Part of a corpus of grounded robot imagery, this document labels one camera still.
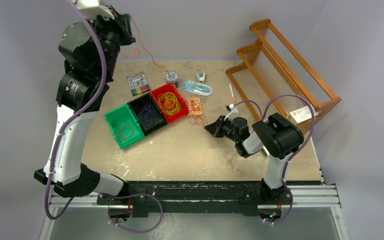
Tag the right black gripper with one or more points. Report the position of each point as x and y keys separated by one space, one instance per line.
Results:
x=215 y=128

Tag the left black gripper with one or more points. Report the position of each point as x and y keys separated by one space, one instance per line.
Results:
x=121 y=23

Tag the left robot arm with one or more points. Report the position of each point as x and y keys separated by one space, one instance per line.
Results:
x=90 y=53

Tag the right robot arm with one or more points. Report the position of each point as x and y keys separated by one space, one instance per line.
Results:
x=277 y=137

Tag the orange spiral notebook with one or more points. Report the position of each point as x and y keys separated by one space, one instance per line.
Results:
x=194 y=107

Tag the white orange pen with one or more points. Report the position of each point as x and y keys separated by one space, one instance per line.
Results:
x=232 y=93

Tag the blue correction tape package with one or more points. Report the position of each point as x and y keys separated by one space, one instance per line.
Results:
x=197 y=88

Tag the red plastic bin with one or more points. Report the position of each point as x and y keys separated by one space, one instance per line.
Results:
x=170 y=102

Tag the white rectangular block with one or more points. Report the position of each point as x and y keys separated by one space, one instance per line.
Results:
x=265 y=151

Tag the marker pen pack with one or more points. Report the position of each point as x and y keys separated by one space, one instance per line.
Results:
x=138 y=83

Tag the small round tin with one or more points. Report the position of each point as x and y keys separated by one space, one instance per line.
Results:
x=172 y=78

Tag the black plastic bin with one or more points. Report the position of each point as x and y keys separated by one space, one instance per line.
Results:
x=147 y=113

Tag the wooden rack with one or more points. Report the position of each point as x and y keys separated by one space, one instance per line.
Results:
x=271 y=66

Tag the white small box on rack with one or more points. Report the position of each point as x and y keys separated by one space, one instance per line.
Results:
x=299 y=115

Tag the green plastic bin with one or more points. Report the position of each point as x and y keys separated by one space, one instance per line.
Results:
x=124 y=126

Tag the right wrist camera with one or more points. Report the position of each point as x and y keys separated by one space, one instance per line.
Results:
x=232 y=112

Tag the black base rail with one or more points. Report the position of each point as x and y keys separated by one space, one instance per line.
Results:
x=249 y=198

